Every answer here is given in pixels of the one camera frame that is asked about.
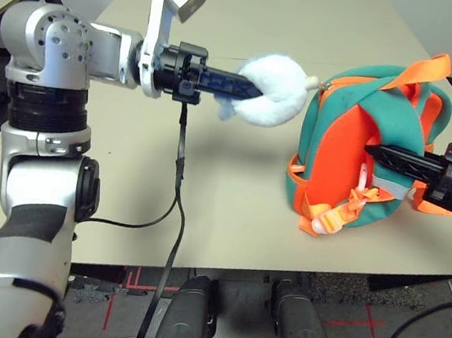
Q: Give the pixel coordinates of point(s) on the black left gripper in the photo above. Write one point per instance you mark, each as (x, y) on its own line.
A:
(180, 72)

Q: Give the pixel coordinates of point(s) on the grey white plush toy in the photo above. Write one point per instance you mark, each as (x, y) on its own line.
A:
(279, 72)

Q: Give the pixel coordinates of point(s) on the teal and orange backpack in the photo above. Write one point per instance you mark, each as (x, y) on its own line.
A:
(334, 95)

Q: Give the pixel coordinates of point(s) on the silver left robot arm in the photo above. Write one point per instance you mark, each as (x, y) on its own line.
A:
(59, 45)

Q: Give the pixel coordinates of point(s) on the grey right robot leg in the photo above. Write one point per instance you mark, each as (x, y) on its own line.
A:
(298, 318)

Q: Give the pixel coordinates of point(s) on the grey robot leg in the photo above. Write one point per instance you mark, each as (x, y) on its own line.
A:
(298, 318)
(187, 312)

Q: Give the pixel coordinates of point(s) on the grey left robot leg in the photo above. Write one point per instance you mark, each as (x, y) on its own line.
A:
(187, 312)

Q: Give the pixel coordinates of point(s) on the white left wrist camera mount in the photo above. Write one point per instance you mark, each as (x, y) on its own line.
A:
(161, 25)

